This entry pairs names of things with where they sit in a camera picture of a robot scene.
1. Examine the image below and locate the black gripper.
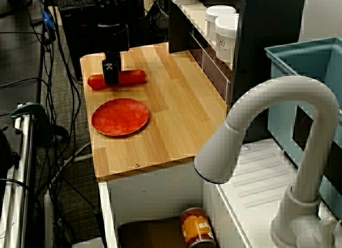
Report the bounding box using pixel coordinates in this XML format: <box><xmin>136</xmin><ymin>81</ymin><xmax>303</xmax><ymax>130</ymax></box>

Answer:
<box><xmin>96</xmin><ymin>22</ymin><xmax>130</xmax><ymax>86</ymax></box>

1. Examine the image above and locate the red toy sausage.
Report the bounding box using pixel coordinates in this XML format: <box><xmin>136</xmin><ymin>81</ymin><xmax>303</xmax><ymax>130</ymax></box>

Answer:
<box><xmin>87</xmin><ymin>69</ymin><xmax>147</xmax><ymax>91</ymax></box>

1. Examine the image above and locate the black computer tower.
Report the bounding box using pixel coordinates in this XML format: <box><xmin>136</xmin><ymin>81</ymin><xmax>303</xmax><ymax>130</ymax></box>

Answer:
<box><xmin>59</xmin><ymin>2</ymin><xmax>146</xmax><ymax>81</ymax></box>

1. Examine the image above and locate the red round plate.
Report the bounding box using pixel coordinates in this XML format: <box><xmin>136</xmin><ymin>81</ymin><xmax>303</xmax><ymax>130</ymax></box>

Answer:
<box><xmin>91</xmin><ymin>98</ymin><xmax>150</xmax><ymax>137</ymax></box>

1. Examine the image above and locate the black keyboard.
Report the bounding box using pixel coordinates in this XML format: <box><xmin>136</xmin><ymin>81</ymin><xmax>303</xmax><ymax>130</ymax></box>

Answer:
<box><xmin>58</xmin><ymin>0</ymin><xmax>98</xmax><ymax>11</ymax></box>

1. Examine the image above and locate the dark shelf end panel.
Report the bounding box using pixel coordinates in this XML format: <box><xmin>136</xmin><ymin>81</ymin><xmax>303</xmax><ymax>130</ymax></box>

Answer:
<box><xmin>168</xmin><ymin>0</ymin><xmax>193</xmax><ymax>54</ymax></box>

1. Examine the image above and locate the blue plastic clip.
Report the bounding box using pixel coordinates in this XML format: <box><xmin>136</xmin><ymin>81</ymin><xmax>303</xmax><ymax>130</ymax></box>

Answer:
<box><xmin>42</xmin><ymin>10</ymin><xmax>56</xmax><ymax>29</ymax></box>

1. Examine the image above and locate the green clamp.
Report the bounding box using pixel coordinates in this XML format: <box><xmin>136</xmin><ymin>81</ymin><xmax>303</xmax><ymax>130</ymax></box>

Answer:
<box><xmin>10</xmin><ymin>102</ymin><xmax>56</xmax><ymax>144</ymax></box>

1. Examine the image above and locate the dark grey desk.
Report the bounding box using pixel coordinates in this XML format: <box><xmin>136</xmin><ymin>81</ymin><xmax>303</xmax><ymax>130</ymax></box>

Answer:
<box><xmin>0</xmin><ymin>0</ymin><xmax>45</xmax><ymax>115</ymax></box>

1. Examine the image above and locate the white shelf ledge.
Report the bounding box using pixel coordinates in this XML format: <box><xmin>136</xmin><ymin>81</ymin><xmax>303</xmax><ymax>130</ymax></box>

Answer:
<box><xmin>170</xmin><ymin>2</ymin><xmax>236</xmax><ymax>70</ymax></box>

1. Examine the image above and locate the dark tile backsplash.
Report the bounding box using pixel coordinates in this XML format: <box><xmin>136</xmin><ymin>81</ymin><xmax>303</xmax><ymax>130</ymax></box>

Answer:
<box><xmin>189</xmin><ymin>31</ymin><xmax>231</xmax><ymax>102</ymax></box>

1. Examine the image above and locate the white jar with label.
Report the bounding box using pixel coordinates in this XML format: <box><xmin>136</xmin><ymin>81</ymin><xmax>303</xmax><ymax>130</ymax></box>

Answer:
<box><xmin>214</xmin><ymin>14</ymin><xmax>240</xmax><ymax>62</ymax></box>

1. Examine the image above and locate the plain white jar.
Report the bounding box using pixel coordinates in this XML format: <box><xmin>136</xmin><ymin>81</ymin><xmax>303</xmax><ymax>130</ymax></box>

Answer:
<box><xmin>205</xmin><ymin>5</ymin><xmax>237</xmax><ymax>42</ymax></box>

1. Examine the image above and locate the black round object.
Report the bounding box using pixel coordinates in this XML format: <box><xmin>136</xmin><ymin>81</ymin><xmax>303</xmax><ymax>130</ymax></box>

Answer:
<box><xmin>0</xmin><ymin>126</ymin><xmax>21</xmax><ymax>179</ymax></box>

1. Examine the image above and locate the white curved faucet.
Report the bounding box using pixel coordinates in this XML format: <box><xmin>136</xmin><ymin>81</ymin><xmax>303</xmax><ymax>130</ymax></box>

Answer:
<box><xmin>193</xmin><ymin>76</ymin><xmax>340</xmax><ymax>248</ymax></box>

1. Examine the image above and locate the tall dark cabinet column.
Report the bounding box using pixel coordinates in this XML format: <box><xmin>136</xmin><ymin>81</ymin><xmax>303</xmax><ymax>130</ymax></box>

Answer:
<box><xmin>231</xmin><ymin>0</ymin><xmax>307</xmax><ymax>143</ymax></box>

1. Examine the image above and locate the white toy sink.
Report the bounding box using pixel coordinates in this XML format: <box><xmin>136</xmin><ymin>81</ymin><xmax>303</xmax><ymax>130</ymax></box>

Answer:
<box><xmin>98</xmin><ymin>137</ymin><xmax>342</xmax><ymax>248</ymax></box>

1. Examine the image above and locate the orange soup can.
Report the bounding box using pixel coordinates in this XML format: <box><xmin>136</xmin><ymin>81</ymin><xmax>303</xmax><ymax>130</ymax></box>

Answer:
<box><xmin>179</xmin><ymin>207</ymin><xmax>216</xmax><ymax>248</ymax></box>

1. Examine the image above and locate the teal plastic bin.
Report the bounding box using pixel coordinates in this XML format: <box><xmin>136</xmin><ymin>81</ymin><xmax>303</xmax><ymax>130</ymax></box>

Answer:
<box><xmin>264</xmin><ymin>36</ymin><xmax>342</xmax><ymax>224</ymax></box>

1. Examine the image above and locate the black desk cable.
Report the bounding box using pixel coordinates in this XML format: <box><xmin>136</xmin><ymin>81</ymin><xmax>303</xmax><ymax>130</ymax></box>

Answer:
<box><xmin>0</xmin><ymin>76</ymin><xmax>50</xmax><ymax>89</ymax></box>

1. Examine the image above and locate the white floor cable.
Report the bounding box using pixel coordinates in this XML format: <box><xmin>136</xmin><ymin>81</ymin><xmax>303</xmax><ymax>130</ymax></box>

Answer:
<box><xmin>49</xmin><ymin>140</ymin><xmax>94</xmax><ymax>184</ymax></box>

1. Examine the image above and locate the aluminium frame rail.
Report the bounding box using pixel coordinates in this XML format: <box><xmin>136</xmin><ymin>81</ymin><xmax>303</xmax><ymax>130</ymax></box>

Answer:
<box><xmin>0</xmin><ymin>111</ymin><xmax>37</xmax><ymax>248</ymax></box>

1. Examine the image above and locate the black cabinet handle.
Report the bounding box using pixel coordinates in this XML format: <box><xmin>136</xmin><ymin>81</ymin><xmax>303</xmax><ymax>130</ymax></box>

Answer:
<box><xmin>94</xmin><ymin>209</ymin><xmax>108</xmax><ymax>245</ymax></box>

